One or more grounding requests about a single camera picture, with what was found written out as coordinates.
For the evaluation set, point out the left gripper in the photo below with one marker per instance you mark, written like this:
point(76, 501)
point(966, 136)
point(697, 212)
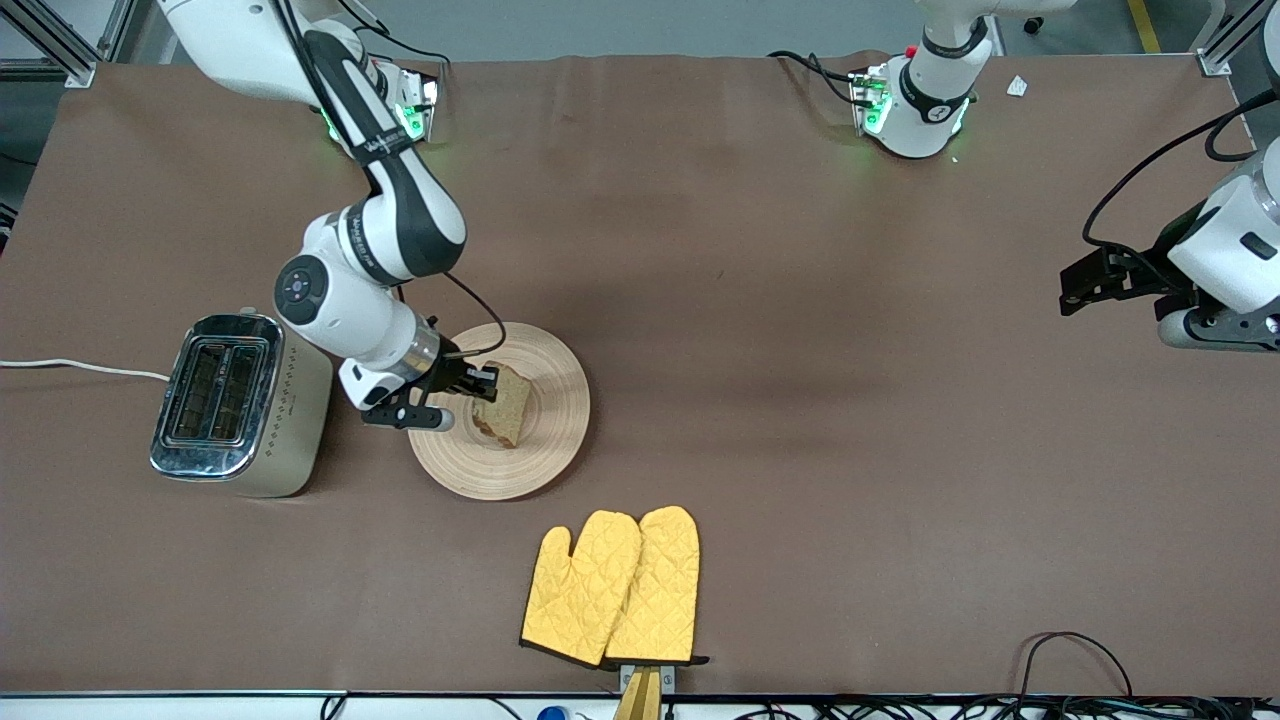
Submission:
point(1150, 266)

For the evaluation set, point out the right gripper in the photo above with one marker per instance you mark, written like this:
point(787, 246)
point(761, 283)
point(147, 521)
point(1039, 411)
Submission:
point(453, 369)

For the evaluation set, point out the brown toast slice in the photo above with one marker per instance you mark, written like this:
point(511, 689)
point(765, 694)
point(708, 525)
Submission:
point(508, 410)

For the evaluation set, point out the round wooden plate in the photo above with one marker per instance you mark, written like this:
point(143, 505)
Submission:
point(550, 450)

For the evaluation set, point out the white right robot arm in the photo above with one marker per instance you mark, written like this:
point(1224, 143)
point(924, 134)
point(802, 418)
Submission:
point(400, 220)

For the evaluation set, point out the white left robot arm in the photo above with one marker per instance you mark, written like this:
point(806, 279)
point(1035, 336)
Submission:
point(920, 125)

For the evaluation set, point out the beige chrome toaster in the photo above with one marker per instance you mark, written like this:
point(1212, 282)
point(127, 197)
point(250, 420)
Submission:
point(290, 420)

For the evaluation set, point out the white paper scrap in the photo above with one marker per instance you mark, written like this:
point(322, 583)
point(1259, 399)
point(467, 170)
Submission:
point(1017, 86)

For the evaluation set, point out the yellow quilted oven mitt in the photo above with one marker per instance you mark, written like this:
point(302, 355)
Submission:
point(580, 590)
point(660, 590)

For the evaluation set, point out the brown table cover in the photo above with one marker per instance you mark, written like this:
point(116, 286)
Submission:
point(640, 180)

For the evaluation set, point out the aluminium frame profile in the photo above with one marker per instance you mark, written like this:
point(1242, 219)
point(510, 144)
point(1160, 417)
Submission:
point(1215, 62)
point(50, 30)

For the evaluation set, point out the small metal bracket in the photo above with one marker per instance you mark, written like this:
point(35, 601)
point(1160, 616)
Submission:
point(668, 678)

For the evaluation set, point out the wooden stand post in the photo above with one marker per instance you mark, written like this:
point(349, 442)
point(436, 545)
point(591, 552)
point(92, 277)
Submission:
point(640, 702)

